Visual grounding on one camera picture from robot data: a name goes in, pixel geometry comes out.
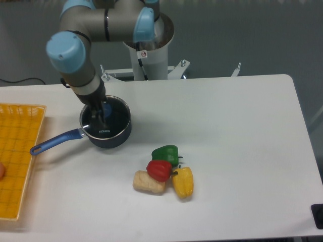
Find beige bread piece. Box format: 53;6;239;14
132;170;166;194

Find black pedestal cable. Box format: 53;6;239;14
136;41;149;81

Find orange round object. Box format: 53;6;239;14
0;163;6;178

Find black floor cable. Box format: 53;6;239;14
0;77;46;85

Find black table-edge device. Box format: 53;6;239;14
311;204;323;229

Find glass lid blue knob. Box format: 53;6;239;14
80;95;131;140

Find red bell pepper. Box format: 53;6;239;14
146;160;178;183

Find white base frame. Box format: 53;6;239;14
99;59;242;83

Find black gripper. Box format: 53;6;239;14
73;80;107;129

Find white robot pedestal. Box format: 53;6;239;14
124;13;174;81

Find yellow woven basket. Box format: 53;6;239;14
1;103;46;221

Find yellow bell pepper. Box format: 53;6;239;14
172;166;194;199

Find dark saucepan blue handle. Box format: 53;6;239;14
29;95;133;156

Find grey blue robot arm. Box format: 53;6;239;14
46;1;159;126

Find green bell pepper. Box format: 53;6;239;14
151;145;182;167

